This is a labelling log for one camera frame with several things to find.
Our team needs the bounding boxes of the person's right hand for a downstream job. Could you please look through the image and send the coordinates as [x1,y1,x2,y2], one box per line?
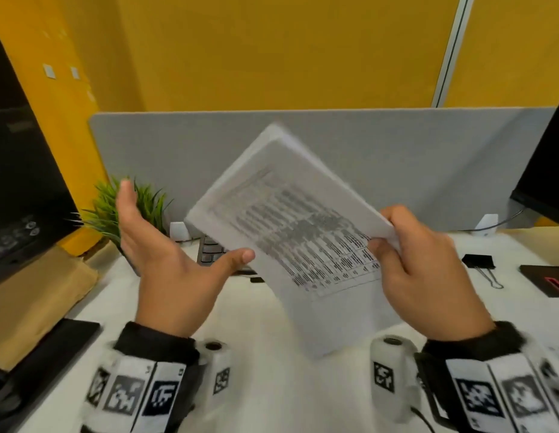
[367,205,496,343]

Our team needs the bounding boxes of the person's left hand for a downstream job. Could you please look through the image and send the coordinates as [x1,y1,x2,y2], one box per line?
[115,178,256,339]

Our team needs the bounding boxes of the stack of printed paper sheets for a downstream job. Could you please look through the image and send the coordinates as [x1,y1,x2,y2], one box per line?
[185,123,402,360]

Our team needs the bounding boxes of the person's left forearm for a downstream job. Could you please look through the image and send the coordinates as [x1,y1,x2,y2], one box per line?
[81,322,203,433]

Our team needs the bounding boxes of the person's right forearm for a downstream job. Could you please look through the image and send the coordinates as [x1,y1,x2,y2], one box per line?
[415,321,559,433]

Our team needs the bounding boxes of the black keyboard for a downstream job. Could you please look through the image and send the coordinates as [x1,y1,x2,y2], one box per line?
[197,235,264,279]

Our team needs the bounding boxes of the black binder clip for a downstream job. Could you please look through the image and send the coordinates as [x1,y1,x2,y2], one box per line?
[462,254,505,290]

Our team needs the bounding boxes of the grey desk divider panel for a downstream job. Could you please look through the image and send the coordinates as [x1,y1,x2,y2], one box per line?
[88,106,558,236]

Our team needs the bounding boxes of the green potted plant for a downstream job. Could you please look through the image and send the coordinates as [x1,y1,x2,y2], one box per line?
[73,176,173,258]

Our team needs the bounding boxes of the white marker wristband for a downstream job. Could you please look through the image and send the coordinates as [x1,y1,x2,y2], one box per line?
[83,342,188,421]
[445,342,559,433]

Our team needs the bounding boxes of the black pad with red mark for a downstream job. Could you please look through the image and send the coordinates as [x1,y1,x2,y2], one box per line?
[519,264,559,299]

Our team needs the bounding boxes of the black computer monitor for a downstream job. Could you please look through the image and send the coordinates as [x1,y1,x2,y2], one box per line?
[0,32,84,290]
[509,87,559,218]

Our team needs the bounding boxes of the brown cardboard box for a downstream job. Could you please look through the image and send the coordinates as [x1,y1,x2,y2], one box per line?
[0,244,100,373]

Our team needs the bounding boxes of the black monitor base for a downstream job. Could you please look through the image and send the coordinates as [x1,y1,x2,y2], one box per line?
[0,317,102,433]

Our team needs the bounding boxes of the white cylindrical wrist camera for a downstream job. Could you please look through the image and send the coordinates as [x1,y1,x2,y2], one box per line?
[197,339,233,416]
[370,335,421,424]

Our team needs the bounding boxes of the thin black cable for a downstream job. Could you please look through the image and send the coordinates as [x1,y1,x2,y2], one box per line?
[459,207,526,233]

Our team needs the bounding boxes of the white wall trim strip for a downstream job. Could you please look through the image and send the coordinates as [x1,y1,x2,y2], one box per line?
[431,0,477,108]

